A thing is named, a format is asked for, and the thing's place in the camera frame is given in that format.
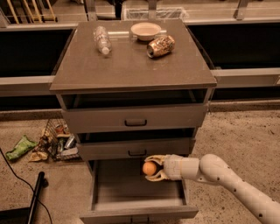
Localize grey middle drawer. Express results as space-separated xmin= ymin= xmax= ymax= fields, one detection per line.
xmin=77 ymin=128 xmax=195 ymax=160

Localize green snack bag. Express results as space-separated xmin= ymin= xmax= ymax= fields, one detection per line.
xmin=5 ymin=135 xmax=37 ymax=161

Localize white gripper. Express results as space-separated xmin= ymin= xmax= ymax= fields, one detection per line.
xmin=145 ymin=154 xmax=183 ymax=182

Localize wooden chair legs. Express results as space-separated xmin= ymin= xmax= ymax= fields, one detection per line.
xmin=1 ymin=0 xmax=58 ymax=25

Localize crushed brown soda can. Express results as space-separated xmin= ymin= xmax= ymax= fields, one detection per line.
xmin=147 ymin=35 xmax=175 ymax=58

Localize grey drawer cabinet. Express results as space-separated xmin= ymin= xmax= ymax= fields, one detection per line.
xmin=49 ymin=18 xmax=218 ymax=224

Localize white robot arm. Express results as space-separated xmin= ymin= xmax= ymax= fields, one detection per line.
xmin=143 ymin=154 xmax=280 ymax=224

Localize clear plastic water bottle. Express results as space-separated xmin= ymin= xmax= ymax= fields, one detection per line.
xmin=94 ymin=26 xmax=112 ymax=55

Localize grey top drawer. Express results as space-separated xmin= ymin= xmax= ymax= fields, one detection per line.
xmin=61 ymin=88 xmax=209 ymax=134

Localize black cable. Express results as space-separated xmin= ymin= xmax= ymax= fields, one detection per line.
xmin=0 ymin=148 xmax=53 ymax=224

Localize clear plastic bin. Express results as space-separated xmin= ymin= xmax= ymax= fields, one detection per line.
xmin=122 ymin=7 xmax=189 ymax=20

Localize wire basket with trash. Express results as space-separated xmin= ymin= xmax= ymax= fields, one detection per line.
xmin=43 ymin=119 xmax=81 ymax=161

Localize orange fruit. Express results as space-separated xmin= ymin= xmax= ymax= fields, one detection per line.
xmin=143 ymin=162 xmax=157 ymax=176

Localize white paper bowl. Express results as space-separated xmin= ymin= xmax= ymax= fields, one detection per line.
xmin=130 ymin=22 xmax=161 ymax=41

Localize crumpled yellow wrapper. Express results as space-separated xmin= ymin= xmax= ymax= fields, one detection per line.
xmin=29 ymin=151 xmax=48 ymax=162

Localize grey drawer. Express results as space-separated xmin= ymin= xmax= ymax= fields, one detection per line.
xmin=77 ymin=128 xmax=195 ymax=160
xmin=80 ymin=157 xmax=199 ymax=224
xmin=61 ymin=88 xmax=209 ymax=134

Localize grey bottom drawer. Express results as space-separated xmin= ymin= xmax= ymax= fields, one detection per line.
xmin=80 ymin=157 xmax=199 ymax=224

